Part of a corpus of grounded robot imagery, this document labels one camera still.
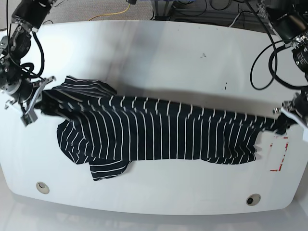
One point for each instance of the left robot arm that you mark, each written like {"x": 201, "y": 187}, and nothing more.
{"x": 286, "y": 24}

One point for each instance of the left table cable grommet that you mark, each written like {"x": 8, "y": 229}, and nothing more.
{"x": 42, "y": 188}

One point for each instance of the black white striped t-shirt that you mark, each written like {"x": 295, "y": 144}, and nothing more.
{"x": 108, "y": 131}

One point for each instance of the red tape rectangle marking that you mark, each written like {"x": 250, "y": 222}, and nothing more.
{"x": 278, "y": 150}

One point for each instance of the aluminium frame rail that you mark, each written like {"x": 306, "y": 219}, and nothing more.
{"x": 161, "y": 9}

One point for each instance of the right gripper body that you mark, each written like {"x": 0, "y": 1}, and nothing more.
{"x": 25, "y": 94}

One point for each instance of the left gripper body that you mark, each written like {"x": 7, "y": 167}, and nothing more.
{"x": 294, "y": 111}

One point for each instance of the right table cable grommet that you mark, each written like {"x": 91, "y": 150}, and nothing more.
{"x": 253, "y": 199}

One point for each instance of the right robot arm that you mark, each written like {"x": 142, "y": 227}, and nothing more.
{"x": 16, "y": 79}

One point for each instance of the table cable grommet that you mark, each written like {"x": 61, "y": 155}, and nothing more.
{"x": 42, "y": 188}
{"x": 253, "y": 199}

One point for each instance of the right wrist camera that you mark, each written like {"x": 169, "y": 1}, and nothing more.
{"x": 29, "y": 118}

